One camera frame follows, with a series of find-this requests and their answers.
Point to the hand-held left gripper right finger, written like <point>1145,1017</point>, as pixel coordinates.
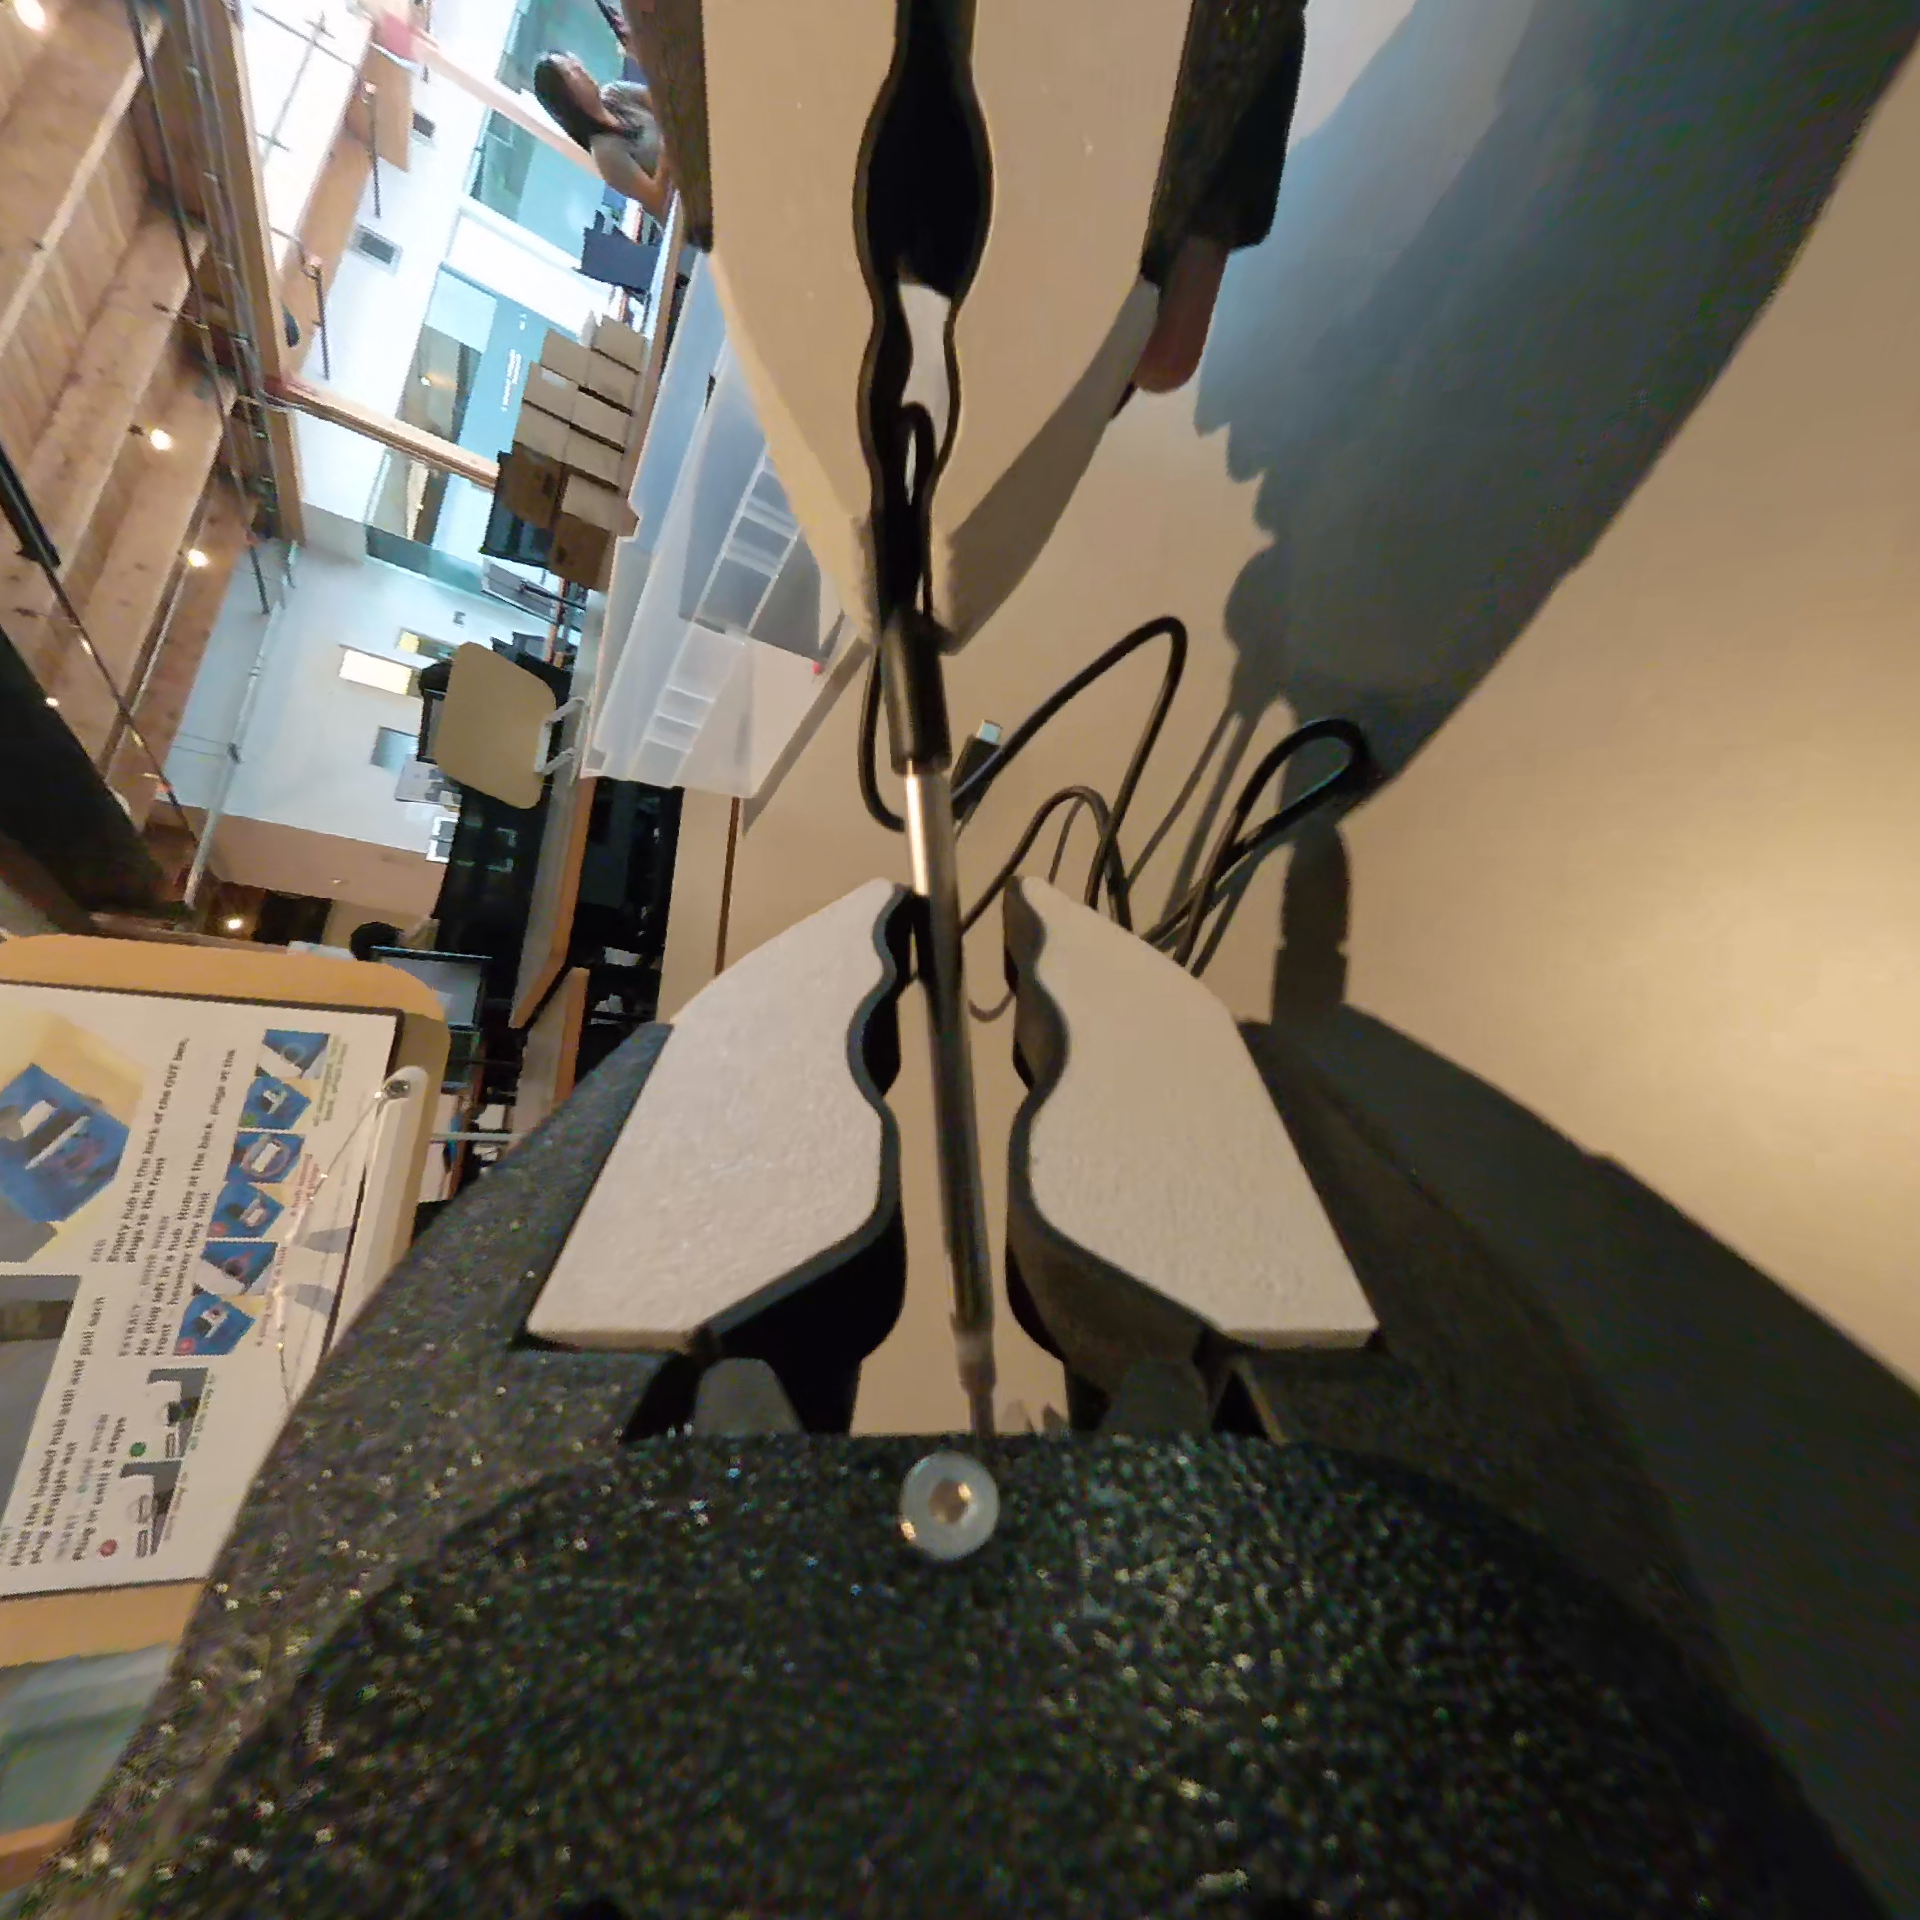
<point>1184,1170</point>

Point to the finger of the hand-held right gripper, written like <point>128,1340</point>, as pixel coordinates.
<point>779,224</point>
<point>1080,181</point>

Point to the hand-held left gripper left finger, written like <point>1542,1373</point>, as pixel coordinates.
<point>733,1170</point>

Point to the white usb hub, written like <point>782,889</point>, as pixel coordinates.
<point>936,900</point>

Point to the clear plastic bin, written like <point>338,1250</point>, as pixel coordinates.
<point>691,599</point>

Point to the person's right hand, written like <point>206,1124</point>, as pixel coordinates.
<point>1184,315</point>

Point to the stack of cardboard boxes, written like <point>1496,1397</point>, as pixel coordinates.
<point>578,435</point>

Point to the rounded beige board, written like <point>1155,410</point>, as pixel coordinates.
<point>502,728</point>

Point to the instruction sheet on stand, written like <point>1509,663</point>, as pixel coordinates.
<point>148,1276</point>

